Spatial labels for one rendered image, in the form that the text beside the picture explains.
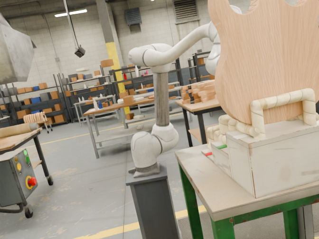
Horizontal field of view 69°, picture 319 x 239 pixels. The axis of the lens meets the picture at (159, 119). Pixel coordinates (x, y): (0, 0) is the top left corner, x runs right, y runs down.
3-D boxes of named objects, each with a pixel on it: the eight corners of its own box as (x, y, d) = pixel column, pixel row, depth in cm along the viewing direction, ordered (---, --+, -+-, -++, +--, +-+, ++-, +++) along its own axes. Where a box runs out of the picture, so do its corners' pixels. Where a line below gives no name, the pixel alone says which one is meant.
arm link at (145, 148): (129, 165, 162) (122, 136, 158) (149, 156, 173) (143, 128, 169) (144, 170, 150) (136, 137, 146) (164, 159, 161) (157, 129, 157)
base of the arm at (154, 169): (130, 169, 171) (129, 161, 170) (160, 163, 171) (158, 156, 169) (127, 179, 154) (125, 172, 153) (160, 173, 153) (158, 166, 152)
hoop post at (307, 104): (310, 126, 68) (307, 95, 66) (301, 124, 71) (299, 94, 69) (319, 124, 68) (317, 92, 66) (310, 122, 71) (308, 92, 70)
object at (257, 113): (258, 139, 66) (254, 107, 64) (251, 137, 69) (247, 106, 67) (267, 137, 66) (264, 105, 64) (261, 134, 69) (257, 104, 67)
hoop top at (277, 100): (254, 113, 64) (253, 102, 64) (248, 111, 67) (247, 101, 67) (317, 97, 67) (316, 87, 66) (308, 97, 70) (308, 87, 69)
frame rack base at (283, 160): (256, 199, 67) (249, 143, 64) (230, 179, 82) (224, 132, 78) (336, 175, 71) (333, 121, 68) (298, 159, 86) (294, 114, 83)
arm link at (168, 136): (147, 151, 174) (167, 142, 188) (162, 159, 163) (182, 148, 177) (139, 44, 147) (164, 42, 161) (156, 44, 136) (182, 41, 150)
